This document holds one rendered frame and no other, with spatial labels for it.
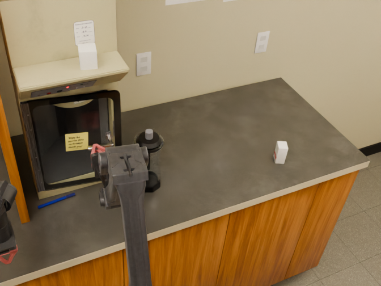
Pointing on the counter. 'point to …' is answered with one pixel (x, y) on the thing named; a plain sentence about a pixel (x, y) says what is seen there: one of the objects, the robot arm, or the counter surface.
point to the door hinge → (25, 124)
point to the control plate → (62, 88)
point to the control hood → (68, 74)
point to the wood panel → (5, 142)
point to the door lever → (104, 143)
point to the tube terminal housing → (54, 43)
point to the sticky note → (76, 141)
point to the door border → (33, 146)
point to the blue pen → (56, 200)
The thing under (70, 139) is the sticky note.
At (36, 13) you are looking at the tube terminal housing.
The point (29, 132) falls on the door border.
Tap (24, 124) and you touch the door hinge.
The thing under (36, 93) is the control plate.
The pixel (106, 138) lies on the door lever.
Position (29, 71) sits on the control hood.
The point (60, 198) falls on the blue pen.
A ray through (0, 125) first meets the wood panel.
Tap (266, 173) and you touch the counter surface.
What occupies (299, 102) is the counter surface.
